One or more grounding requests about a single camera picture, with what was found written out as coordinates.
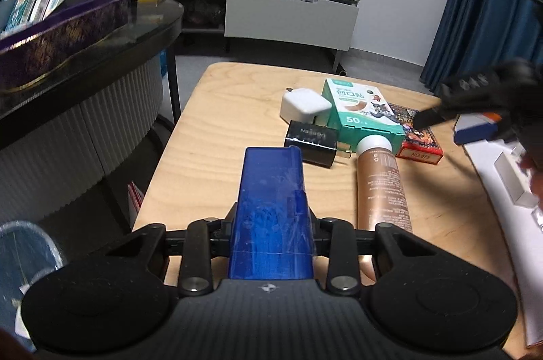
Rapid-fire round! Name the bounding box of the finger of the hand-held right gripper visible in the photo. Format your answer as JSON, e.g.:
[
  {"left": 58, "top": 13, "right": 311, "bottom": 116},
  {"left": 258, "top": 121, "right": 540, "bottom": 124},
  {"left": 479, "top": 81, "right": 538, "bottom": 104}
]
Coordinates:
[
  {"left": 418, "top": 105, "right": 464, "bottom": 127},
  {"left": 453, "top": 112, "right": 505, "bottom": 145}
]

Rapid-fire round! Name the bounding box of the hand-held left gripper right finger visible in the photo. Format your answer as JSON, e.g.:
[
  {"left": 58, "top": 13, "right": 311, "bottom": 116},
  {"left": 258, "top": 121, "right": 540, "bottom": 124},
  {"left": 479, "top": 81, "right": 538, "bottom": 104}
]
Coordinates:
[{"left": 312, "top": 211, "right": 467, "bottom": 297}]

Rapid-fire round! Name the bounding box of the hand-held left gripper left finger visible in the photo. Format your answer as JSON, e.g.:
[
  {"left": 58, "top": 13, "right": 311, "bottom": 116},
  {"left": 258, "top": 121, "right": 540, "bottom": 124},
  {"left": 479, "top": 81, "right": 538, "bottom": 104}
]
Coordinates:
[{"left": 68, "top": 203, "right": 237, "bottom": 297}]

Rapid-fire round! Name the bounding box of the blue rectangular case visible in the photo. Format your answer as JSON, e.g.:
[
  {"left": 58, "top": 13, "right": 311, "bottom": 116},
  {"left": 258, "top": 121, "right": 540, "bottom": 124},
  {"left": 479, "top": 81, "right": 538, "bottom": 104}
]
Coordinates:
[{"left": 228, "top": 147, "right": 315, "bottom": 281}]

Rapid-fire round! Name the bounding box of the bronze tube with white cap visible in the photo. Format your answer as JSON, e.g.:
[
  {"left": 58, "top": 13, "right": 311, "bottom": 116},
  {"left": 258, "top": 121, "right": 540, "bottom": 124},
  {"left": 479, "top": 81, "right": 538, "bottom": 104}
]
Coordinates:
[{"left": 355, "top": 134, "right": 414, "bottom": 283}]

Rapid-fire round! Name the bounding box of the orange and white cardboard box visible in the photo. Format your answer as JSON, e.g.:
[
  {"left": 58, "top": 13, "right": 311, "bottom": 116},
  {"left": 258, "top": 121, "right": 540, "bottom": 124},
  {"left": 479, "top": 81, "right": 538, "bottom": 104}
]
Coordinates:
[{"left": 453, "top": 112, "right": 543, "bottom": 349}]

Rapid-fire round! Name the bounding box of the white cube charger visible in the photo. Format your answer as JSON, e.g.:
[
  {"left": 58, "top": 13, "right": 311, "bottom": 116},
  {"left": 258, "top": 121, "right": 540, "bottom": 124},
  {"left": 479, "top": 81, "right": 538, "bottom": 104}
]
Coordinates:
[{"left": 280, "top": 88, "right": 332, "bottom": 128}]

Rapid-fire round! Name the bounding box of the red dark card box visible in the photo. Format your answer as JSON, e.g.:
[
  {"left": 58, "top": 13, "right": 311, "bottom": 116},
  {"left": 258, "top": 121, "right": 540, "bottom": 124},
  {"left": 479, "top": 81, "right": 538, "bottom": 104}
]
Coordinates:
[{"left": 388, "top": 102, "right": 444, "bottom": 166}]

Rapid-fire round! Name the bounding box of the green bandage box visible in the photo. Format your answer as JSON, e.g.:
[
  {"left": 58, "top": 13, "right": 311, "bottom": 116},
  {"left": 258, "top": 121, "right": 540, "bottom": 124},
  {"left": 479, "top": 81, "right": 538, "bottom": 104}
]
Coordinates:
[{"left": 320, "top": 78, "right": 406, "bottom": 152}]

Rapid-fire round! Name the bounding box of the red spiral notebook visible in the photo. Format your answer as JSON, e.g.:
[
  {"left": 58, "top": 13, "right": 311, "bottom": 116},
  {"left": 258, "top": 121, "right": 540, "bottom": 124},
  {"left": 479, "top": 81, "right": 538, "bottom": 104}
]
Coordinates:
[{"left": 127, "top": 181, "right": 147, "bottom": 223}]

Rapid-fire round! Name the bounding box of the dark blue curtain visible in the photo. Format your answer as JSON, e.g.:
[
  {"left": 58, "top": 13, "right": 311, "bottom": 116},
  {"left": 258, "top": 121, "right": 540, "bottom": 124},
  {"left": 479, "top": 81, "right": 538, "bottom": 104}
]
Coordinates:
[{"left": 420, "top": 0, "right": 543, "bottom": 93}]

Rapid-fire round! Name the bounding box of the black cube charger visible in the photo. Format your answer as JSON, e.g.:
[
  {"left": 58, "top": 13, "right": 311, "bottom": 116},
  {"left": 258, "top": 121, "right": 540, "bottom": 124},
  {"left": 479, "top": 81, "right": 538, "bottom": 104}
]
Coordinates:
[{"left": 285, "top": 120, "right": 353, "bottom": 169}]

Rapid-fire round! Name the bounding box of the grey television stand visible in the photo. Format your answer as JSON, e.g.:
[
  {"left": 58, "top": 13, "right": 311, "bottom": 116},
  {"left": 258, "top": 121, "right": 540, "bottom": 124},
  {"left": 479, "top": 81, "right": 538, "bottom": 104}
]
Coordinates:
[{"left": 85, "top": 0, "right": 361, "bottom": 72}]

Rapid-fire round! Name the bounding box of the blue lined trash bin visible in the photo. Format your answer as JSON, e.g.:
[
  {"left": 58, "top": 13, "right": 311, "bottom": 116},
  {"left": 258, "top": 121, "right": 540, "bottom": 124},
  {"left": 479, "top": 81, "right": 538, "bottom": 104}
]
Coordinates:
[{"left": 0, "top": 220, "right": 64, "bottom": 348}]

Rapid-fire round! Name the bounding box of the black round coffee table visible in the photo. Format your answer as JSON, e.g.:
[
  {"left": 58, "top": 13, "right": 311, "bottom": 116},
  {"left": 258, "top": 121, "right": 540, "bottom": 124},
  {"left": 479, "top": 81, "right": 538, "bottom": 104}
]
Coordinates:
[{"left": 0, "top": 0, "right": 185, "bottom": 225}]

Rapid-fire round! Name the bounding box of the purple patterned tin tray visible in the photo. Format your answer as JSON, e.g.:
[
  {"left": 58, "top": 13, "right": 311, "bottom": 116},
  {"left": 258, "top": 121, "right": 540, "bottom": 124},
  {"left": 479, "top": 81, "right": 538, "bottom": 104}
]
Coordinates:
[{"left": 0, "top": 0, "right": 130, "bottom": 94}]

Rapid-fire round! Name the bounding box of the teal printed carton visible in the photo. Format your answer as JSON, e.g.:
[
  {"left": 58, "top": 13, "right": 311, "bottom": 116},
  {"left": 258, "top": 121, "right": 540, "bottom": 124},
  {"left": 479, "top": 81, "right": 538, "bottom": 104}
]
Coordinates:
[{"left": 2, "top": 0, "right": 43, "bottom": 34}]

